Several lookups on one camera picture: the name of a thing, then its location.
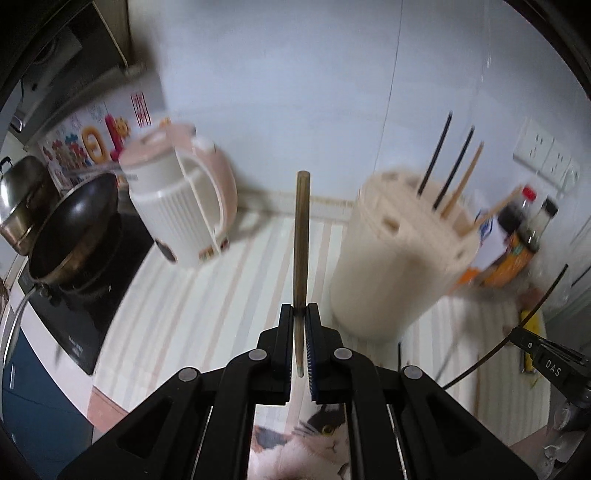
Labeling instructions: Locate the white wall socket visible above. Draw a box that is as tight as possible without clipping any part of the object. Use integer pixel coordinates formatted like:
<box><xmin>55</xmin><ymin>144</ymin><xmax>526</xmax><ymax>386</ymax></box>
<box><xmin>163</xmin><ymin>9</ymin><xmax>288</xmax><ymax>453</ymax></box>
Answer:
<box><xmin>545</xmin><ymin>141</ymin><xmax>573</xmax><ymax>183</ymax></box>
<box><xmin>563</xmin><ymin>159</ymin><xmax>581</xmax><ymax>192</ymax></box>
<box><xmin>512</xmin><ymin>117</ymin><xmax>555</xmax><ymax>169</ymax></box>

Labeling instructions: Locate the small red wall sticker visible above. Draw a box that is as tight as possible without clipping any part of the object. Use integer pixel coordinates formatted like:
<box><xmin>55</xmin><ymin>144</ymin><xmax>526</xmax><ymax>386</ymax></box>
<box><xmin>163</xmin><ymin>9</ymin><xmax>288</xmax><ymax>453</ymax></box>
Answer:
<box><xmin>130</xmin><ymin>91</ymin><xmax>152</xmax><ymax>127</ymax></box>

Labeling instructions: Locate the dark sauce bottle orange label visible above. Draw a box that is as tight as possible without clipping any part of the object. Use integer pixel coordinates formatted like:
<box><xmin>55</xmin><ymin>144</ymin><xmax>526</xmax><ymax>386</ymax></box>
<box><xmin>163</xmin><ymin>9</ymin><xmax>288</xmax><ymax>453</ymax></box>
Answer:
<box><xmin>480</xmin><ymin>196</ymin><xmax>560</xmax><ymax>288</ymax></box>

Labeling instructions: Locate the striped cat print tablecloth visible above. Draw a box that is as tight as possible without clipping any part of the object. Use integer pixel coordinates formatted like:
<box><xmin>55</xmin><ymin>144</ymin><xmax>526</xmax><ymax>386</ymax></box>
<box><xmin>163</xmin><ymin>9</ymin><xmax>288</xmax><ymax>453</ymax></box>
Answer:
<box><xmin>88</xmin><ymin>217</ymin><xmax>555</xmax><ymax>480</ymax></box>

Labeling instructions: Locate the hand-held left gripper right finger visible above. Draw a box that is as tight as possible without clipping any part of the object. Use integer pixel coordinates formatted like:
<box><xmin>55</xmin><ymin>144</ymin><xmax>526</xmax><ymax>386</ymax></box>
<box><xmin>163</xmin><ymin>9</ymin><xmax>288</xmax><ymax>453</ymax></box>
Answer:
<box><xmin>305</xmin><ymin>302</ymin><xmax>539</xmax><ymax>480</ymax></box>

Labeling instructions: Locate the pink and white electric kettle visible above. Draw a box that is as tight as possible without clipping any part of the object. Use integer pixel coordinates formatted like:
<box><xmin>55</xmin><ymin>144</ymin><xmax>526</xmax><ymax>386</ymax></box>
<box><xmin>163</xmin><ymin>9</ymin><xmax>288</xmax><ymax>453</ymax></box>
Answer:
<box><xmin>117</xmin><ymin>121</ymin><xmax>238</xmax><ymax>268</ymax></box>

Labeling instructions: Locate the steel steamer pot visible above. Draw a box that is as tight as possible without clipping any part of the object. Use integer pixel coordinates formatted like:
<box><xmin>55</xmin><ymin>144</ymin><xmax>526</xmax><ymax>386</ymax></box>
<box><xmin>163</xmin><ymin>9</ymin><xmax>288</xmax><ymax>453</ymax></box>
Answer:
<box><xmin>0</xmin><ymin>154</ymin><xmax>58</xmax><ymax>257</ymax></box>

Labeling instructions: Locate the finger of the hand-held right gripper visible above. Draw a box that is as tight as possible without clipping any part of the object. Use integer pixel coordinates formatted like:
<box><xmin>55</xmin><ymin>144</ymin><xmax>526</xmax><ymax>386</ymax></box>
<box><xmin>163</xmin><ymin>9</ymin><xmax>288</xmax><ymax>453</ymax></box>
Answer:
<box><xmin>510</xmin><ymin>325</ymin><xmax>548</xmax><ymax>360</ymax></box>

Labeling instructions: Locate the dark bottle with red cap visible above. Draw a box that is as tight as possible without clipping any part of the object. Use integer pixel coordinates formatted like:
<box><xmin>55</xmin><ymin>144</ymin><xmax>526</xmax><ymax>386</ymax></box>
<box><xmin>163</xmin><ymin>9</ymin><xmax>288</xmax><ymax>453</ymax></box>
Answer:
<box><xmin>496</xmin><ymin>185</ymin><xmax>539</xmax><ymax>236</ymax></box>

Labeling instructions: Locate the black frying pan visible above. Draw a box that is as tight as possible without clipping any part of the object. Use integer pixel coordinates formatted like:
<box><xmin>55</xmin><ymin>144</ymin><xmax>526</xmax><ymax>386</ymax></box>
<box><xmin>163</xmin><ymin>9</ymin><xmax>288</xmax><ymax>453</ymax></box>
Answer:
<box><xmin>2</xmin><ymin>172</ymin><xmax>122</xmax><ymax>365</ymax></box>

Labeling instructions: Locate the blue kitchen cabinet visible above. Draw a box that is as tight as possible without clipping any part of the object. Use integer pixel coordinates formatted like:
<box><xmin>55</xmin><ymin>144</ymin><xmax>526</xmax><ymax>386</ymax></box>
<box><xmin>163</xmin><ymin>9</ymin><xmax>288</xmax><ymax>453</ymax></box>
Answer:
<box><xmin>0</xmin><ymin>323</ymin><xmax>93</xmax><ymax>467</ymax></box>

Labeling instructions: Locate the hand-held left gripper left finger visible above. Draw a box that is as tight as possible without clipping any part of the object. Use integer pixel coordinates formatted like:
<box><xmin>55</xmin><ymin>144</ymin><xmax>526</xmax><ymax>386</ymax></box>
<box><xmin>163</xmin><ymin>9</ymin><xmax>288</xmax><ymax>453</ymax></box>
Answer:
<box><xmin>58</xmin><ymin>302</ymin><xmax>296</xmax><ymax>480</ymax></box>

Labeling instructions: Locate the black glass hob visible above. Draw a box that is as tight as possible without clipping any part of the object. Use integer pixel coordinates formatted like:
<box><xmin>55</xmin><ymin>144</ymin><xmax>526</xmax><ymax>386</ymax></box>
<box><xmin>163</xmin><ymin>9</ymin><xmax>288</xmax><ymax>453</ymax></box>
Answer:
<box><xmin>18</xmin><ymin>212</ymin><xmax>155</xmax><ymax>376</ymax></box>

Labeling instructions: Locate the orange bottle with green cap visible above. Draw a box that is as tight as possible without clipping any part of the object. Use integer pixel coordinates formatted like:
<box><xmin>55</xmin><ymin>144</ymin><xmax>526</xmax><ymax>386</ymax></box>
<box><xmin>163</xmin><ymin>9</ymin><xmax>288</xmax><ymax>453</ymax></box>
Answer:
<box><xmin>455</xmin><ymin>265</ymin><xmax>485</xmax><ymax>289</ymax></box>

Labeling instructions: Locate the black range hood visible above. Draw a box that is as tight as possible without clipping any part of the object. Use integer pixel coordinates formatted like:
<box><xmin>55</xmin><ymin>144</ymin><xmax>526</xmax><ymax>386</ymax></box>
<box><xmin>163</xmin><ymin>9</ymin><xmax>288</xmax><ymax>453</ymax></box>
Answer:
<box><xmin>0</xmin><ymin>0</ymin><xmax>134</xmax><ymax>139</ymax></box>

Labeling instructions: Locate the colourful wall sticker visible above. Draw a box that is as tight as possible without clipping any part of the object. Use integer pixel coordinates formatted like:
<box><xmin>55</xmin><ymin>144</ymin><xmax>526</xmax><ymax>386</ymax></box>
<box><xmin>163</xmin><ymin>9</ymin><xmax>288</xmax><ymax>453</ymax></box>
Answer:
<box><xmin>37</xmin><ymin>104</ymin><xmax>139</xmax><ymax>190</ymax></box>

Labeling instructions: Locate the frosted glass door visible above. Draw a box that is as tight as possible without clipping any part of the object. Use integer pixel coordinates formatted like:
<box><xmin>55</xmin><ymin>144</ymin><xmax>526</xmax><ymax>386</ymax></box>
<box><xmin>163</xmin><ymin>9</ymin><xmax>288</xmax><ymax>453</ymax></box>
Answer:
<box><xmin>568</xmin><ymin>175</ymin><xmax>591</xmax><ymax>324</ymax></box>

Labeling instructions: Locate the beige ribbed utensil holder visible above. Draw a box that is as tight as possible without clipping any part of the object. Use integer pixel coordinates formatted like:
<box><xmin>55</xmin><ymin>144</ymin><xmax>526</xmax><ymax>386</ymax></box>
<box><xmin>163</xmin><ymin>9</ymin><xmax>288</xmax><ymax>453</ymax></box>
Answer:
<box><xmin>331</xmin><ymin>168</ymin><xmax>483</xmax><ymax>341</ymax></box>

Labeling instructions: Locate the white and blue packet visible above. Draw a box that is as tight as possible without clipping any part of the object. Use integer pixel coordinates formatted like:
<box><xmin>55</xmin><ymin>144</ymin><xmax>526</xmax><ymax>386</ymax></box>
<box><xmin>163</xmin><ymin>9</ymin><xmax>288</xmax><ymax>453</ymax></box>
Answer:
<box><xmin>475</xmin><ymin>208</ymin><xmax>506</xmax><ymax>259</ymax></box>

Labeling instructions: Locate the clear plastic bag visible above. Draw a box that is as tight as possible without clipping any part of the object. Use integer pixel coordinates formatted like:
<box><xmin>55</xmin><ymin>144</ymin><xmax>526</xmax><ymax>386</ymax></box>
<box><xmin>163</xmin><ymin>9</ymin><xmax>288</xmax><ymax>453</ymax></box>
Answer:
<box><xmin>517</xmin><ymin>249</ymin><xmax>575</xmax><ymax>315</ymax></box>

